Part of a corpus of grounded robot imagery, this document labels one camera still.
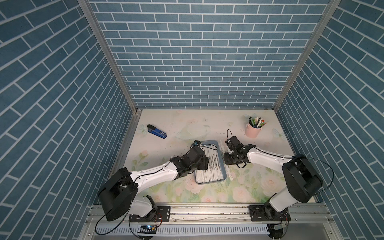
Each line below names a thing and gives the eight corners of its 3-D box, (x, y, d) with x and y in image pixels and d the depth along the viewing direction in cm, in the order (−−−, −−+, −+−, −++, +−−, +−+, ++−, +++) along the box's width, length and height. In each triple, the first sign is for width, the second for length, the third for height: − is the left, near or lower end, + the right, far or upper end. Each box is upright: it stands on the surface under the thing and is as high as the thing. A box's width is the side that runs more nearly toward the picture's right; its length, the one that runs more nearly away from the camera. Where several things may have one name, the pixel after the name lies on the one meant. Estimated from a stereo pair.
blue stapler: (146, 131, 109) (144, 127, 106) (150, 127, 111) (149, 123, 108) (163, 141, 103) (161, 137, 100) (167, 136, 106) (166, 133, 103)
